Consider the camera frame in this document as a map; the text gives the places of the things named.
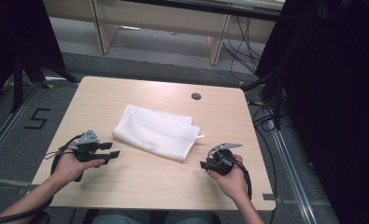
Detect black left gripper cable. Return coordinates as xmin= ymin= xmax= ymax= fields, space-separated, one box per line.
xmin=44 ymin=133 xmax=84 ymax=175

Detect white floor cable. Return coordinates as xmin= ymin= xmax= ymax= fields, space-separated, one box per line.
xmin=112 ymin=29 xmax=233 ymax=87

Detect black curtain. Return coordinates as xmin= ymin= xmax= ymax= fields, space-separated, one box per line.
xmin=0 ymin=0 xmax=66 ymax=108
xmin=254 ymin=0 xmax=369 ymax=224

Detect black cables under desk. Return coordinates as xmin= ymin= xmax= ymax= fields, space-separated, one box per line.
xmin=221 ymin=15 xmax=264 ymax=82

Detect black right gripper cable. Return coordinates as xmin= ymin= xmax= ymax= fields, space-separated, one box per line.
xmin=232 ymin=158 xmax=254 ymax=201

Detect person's left hand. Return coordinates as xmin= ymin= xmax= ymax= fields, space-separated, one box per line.
xmin=52 ymin=148 xmax=106 ymax=185

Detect white mesh laundry bag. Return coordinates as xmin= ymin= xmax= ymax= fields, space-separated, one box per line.
xmin=111 ymin=104 xmax=206 ymax=162

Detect metal floor rail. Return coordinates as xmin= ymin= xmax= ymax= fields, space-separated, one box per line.
xmin=265 ymin=119 xmax=319 ymax=224
xmin=0 ymin=83 xmax=45 ymax=169

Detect black metal stand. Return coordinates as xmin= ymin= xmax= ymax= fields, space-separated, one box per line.
xmin=241 ymin=69 xmax=288 ymax=132
xmin=9 ymin=50 xmax=80 ymax=114

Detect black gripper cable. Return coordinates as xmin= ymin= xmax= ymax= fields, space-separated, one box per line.
xmin=44 ymin=133 xmax=84 ymax=175
xmin=232 ymin=158 xmax=254 ymax=201

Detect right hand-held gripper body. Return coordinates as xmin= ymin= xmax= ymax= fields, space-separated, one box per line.
xmin=206 ymin=142 xmax=243 ymax=176

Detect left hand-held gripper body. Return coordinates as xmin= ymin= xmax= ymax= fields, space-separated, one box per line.
xmin=74 ymin=129 xmax=107 ymax=163

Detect person's right hand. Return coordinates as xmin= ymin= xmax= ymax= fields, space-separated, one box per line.
xmin=206 ymin=154 xmax=250 ymax=202

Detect light wooden desk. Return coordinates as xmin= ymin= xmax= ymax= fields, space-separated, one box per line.
xmin=43 ymin=0 xmax=286 ymax=66

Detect black floor cables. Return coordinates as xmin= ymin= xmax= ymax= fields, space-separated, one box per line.
xmin=248 ymin=104 xmax=279 ymax=224

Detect person's legs in jeans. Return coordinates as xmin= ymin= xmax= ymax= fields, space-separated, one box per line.
xmin=92 ymin=209 xmax=215 ymax=224

